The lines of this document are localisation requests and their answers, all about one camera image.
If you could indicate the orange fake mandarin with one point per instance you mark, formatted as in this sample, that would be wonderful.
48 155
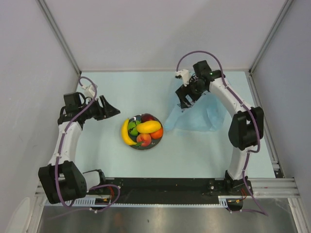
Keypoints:
158 134

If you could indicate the light blue printed plastic bag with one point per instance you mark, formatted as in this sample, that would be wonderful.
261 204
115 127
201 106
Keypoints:
206 115

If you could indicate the corner aluminium post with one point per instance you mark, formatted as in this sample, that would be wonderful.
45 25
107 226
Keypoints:
58 34
271 34

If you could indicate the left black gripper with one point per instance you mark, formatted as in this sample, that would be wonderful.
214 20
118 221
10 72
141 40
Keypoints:
109 110

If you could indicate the orange fake peach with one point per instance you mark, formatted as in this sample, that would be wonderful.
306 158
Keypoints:
144 139

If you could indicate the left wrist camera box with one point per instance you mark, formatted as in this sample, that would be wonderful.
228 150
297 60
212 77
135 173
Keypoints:
90 90

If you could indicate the aluminium frame rail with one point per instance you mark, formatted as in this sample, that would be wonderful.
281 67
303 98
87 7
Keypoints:
260 187

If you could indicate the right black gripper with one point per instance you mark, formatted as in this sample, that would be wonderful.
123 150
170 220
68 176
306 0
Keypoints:
182 91

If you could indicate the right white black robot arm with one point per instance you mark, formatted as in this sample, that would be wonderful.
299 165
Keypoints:
246 129

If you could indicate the green fake watermelon ball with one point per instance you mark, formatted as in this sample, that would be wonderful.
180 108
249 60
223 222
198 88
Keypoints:
132 127

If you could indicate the red fake apple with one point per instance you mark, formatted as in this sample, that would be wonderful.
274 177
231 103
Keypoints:
146 117

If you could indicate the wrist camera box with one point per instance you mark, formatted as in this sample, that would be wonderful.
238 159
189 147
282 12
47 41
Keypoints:
184 75
90 90

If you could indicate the dark blue ceramic plate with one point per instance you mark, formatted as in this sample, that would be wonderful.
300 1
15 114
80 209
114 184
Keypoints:
137 146

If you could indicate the right corner aluminium post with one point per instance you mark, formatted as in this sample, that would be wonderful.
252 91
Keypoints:
271 34

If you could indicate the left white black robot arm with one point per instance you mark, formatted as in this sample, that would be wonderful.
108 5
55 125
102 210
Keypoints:
61 179

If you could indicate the yellow fake banana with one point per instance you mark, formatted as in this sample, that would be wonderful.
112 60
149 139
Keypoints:
124 134

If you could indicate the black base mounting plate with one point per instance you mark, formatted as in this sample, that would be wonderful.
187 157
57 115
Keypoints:
148 197

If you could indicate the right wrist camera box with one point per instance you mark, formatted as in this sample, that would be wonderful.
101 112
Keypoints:
184 75

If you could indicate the left corner aluminium post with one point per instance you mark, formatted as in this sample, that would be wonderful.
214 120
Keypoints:
58 34

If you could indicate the white slotted cable duct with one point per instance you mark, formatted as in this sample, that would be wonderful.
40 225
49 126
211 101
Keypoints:
95 202

